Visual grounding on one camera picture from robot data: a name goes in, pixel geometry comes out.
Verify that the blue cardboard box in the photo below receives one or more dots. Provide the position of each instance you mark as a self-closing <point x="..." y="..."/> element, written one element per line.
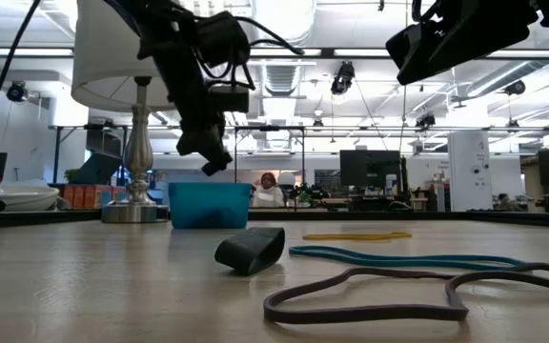
<point x="105" y="195"/>

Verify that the thin dark purple rubber band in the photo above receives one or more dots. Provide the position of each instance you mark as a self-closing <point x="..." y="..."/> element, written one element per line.
<point x="374" y="314"/>

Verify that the orange cardboard box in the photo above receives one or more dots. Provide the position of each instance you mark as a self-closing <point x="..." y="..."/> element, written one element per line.
<point x="92" y="197"/>
<point x="80" y="197"/>
<point x="68" y="197"/>

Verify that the white dome lamp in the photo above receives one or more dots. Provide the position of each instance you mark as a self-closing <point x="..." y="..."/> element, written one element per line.
<point x="288" y="178"/>

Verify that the black aluminium table frame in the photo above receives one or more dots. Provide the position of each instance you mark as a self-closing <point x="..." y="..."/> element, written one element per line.
<point x="26" y="219"/>

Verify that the small background potted plant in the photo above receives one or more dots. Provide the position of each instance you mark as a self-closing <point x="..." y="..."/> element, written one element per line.
<point x="69" y="176"/>

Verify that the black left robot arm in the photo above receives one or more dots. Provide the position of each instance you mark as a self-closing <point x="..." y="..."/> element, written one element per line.
<point x="169" y="38"/>

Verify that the white shade silver table lamp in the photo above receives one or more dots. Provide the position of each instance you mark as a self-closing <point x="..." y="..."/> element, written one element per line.
<point x="103" y="47"/>

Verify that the black background table frame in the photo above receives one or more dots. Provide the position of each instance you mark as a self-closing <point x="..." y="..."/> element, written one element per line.
<point x="57" y="152"/>

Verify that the white ceramic bowl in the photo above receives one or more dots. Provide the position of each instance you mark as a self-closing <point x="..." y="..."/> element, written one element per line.
<point x="22" y="197"/>

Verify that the long teal rubber band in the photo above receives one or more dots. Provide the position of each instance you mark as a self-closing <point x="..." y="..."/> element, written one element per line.
<point x="398" y="261"/>

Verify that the short wide black rubber band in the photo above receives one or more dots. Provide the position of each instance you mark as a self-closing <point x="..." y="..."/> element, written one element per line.
<point x="250" y="252"/>

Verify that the dark tilted screen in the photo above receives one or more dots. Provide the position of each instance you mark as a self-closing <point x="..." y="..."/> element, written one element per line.
<point x="98" y="169"/>

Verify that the blue plastic bin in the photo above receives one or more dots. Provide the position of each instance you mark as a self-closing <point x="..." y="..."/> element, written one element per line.
<point x="208" y="205"/>

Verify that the black background station frame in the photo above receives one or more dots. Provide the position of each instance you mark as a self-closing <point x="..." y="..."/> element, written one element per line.
<point x="270" y="128"/>

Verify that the white blue canister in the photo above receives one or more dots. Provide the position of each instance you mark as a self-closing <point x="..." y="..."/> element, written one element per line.
<point x="391" y="183"/>

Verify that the person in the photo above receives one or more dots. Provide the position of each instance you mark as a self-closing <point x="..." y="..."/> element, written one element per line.
<point x="505" y="202"/>
<point x="269" y="195"/>

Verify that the yellow rubber band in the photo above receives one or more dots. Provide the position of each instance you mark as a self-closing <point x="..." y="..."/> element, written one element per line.
<point x="351" y="236"/>

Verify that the black hanging overhead camera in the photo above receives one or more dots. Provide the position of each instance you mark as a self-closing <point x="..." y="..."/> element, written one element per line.
<point x="342" y="78"/>

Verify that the black round mounted camera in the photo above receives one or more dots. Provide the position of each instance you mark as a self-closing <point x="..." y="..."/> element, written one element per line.
<point x="16" y="91"/>
<point x="515" y="88"/>

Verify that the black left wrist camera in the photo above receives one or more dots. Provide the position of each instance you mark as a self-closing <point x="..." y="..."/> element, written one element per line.
<point x="229" y="99"/>

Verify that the small black hanging camera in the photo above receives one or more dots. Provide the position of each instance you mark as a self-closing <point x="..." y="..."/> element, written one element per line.
<point x="426" y="120"/>

